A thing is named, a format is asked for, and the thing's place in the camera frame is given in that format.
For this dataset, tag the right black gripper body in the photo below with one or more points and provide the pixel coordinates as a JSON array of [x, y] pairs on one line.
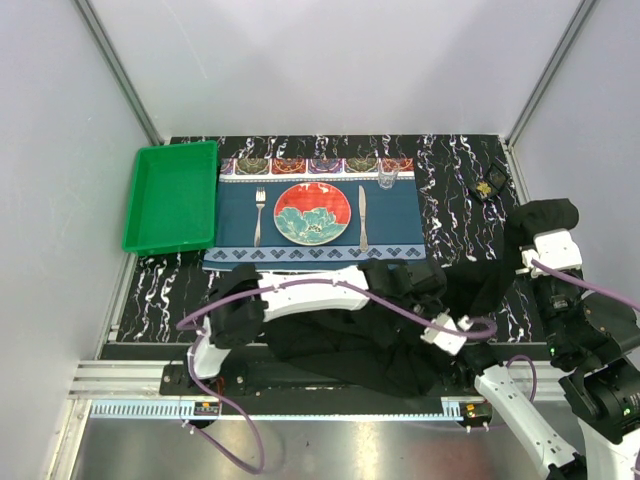
[[555, 297]]

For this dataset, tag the black button shirt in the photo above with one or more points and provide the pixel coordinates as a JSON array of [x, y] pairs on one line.
[[381, 350]]

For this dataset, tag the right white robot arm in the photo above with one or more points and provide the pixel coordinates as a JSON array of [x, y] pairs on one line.
[[589, 333]]

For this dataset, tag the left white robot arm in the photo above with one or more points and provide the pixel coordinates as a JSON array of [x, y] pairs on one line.
[[245, 300]]

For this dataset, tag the gold brooch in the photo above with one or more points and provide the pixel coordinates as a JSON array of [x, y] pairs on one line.
[[483, 190]]

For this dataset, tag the black brooch box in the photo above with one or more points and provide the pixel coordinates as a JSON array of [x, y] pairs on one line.
[[497, 177]]

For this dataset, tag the silver table knife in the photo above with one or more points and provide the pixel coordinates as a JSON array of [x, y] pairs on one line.
[[362, 205]]

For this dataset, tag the clear drinking glass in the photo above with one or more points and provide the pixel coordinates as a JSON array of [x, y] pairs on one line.
[[388, 170]]

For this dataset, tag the red floral plate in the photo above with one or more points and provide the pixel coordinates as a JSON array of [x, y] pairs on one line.
[[312, 213]]

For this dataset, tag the blue patterned placemat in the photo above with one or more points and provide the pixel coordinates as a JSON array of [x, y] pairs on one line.
[[393, 216]]

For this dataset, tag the silver fork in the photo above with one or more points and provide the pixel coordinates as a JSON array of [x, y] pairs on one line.
[[260, 200]]

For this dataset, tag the green plastic tray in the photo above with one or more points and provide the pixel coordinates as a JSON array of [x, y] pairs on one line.
[[172, 202]]

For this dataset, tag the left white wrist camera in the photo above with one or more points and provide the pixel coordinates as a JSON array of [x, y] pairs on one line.
[[450, 338]]

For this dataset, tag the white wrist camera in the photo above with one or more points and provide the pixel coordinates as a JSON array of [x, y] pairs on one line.
[[450, 338], [553, 250]]

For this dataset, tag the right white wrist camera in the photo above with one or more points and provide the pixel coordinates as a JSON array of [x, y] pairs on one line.
[[553, 250]]

